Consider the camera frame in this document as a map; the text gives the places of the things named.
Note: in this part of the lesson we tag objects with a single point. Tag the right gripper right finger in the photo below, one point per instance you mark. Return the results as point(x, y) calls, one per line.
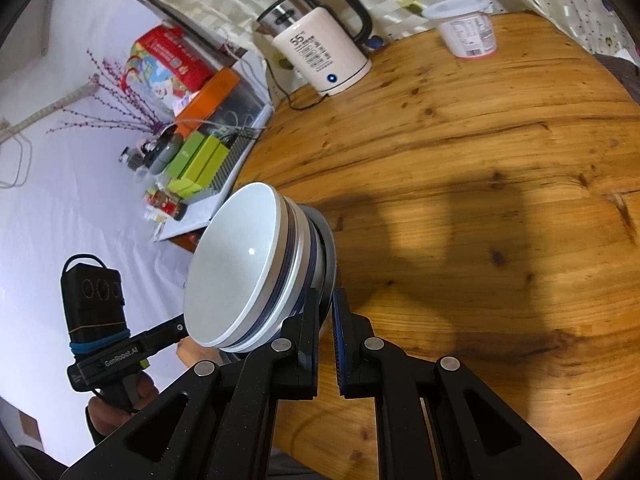
point(435, 420)

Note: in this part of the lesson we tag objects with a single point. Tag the upper green box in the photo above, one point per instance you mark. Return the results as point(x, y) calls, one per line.
point(188, 149)

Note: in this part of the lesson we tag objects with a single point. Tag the grey device on boxes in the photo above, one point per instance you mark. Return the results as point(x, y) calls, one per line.
point(162, 152)

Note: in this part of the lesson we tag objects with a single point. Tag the red snack bag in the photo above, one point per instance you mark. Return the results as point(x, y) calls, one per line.
point(166, 69)

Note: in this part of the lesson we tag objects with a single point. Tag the white bowl blue stripe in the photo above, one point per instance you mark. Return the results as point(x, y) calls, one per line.
point(303, 267)

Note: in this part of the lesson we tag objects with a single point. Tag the white yogurt tub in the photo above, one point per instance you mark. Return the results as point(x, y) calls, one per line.
point(465, 26)

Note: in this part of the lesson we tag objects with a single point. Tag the orange lid storage bin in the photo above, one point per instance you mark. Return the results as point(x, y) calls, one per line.
point(225, 99)

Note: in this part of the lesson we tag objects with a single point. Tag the striped patterned box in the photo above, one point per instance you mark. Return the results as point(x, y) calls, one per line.
point(239, 145)

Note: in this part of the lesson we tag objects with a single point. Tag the stainless steel bowl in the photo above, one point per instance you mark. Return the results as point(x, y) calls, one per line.
point(327, 249)

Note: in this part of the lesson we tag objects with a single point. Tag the red small jar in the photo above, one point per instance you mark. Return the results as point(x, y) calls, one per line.
point(165, 203)

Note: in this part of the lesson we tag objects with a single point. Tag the purple dried flower branches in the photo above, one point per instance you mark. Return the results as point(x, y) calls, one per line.
point(120, 106)

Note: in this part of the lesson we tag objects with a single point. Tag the white electric kettle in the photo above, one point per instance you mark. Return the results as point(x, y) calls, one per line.
point(317, 43)

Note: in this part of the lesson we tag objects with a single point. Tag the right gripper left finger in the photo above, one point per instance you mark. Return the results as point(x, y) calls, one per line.
point(215, 422)

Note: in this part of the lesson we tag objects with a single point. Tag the lower green box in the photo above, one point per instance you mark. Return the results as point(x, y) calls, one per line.
point(200, 170)

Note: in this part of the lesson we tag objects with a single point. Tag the green box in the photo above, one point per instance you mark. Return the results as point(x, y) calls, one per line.
point(188, 149)
point(200, 170)

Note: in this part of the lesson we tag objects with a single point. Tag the left hand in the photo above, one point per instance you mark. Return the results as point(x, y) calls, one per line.
point(105, 418)

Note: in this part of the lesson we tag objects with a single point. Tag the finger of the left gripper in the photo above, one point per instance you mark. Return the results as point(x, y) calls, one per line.
point(159, 337)

